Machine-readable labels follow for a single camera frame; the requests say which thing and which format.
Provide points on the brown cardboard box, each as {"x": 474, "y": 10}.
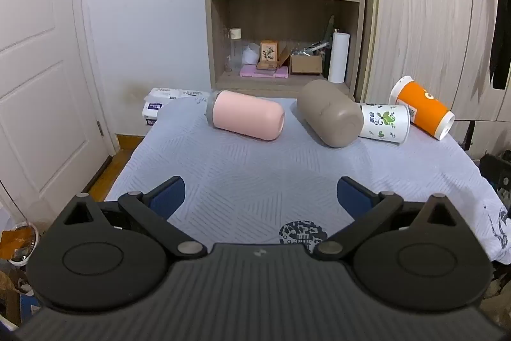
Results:
{"x": 305, "y": 64}

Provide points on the white tissue pack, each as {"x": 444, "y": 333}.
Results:
{"x": 153, "y": 111}
{"x": 179, "y": 93}

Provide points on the black crate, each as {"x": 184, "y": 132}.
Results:
{"x": 497, "y": 173}

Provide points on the white door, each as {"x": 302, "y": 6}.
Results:
{"x": 40, "y": 65}

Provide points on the white small cup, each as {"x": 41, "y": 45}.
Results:
{"x": 250, "y": 54}

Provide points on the pink cup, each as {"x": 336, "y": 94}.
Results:
{"x": 247, "y": 115}

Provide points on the orange plastic bag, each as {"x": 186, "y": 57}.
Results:
{"x": 16, "y": 241}

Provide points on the white paper cup green print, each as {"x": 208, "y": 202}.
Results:
{"x": 385, "y": 123}

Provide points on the dark green stick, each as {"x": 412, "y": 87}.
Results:
{"x": 329, "y": 41}

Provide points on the taupe cup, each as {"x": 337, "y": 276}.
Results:
{"x": 329, "y": 113}

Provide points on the light wooden wardrobe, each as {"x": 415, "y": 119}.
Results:
{"x": 423, "y": 29}

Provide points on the light blue quilted cloth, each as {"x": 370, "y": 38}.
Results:
{"x": 247, "y": 173}

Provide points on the wooden shelf unit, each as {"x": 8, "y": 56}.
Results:
{"x": 287, "y": 11}

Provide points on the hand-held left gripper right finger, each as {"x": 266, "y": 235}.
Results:
{"x": 353, "y": 198}

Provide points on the pink flat box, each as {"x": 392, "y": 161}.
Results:
{"x": 263, "y": 72}

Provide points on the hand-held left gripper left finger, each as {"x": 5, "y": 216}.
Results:
{"x": 169, "y": 197}

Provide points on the black hanging garment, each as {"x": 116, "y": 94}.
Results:
{"x": 501, "y": 25}

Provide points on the orange paper cup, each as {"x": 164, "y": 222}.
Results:
{"x": 423, "y": 107}

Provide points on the floral print small box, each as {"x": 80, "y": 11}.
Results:
{"x": 269, "y": 51}

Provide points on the clear bottle cream cap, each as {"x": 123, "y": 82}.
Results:
{"x": 235, "y": 51}

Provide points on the white paper roll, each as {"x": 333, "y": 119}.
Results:
{"x": 338, "y": 57}

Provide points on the small wooden box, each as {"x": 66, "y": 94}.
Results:
{"x": 267, "y": 65}

